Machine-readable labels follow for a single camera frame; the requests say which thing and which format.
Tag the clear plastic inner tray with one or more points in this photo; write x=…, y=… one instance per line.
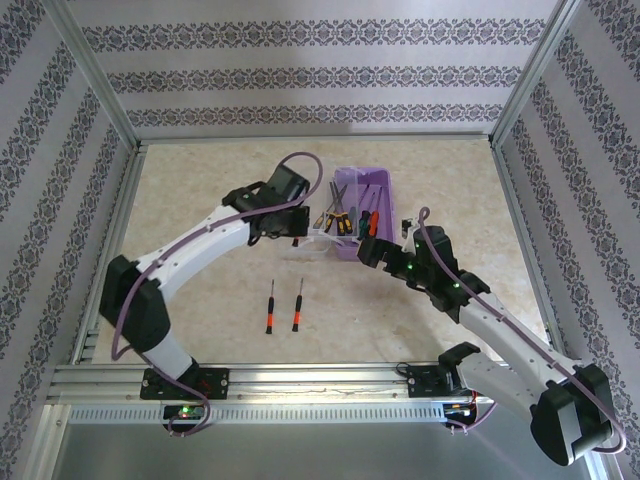
x=352, y=220

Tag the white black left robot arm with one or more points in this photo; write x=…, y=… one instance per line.
x=200, y=245

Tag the left controller board with LED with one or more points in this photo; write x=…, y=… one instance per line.
x=185, y=411

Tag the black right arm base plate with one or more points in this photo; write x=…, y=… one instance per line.
x=422, y=382

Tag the aluminium frame post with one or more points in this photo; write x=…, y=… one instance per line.
x=95, y=70
x=540, y=70

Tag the long aluminium table edge rail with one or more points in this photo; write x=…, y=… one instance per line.
x=119, y=225
x=521, y=225

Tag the short aluminium table edge rail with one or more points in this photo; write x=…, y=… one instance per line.
x=320, y=137

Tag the right controller board with LED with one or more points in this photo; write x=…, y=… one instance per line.
x=457, y=410

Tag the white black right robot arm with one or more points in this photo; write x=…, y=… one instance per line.
x=510, y=335

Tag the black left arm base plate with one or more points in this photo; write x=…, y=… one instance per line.
x=217, y=382

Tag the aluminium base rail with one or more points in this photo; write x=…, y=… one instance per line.
x=320, y=380

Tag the controller board with led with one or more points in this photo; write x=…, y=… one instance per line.
x=185, y=411
x=457, y=410

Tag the purple plastic tool box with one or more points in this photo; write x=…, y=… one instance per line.
x=390, y=210

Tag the orange black precision screwdriver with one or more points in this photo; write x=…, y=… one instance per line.
x=297, y=315
x=269, y=315

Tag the grey metal sheet panel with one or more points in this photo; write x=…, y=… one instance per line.
x=320, y=450

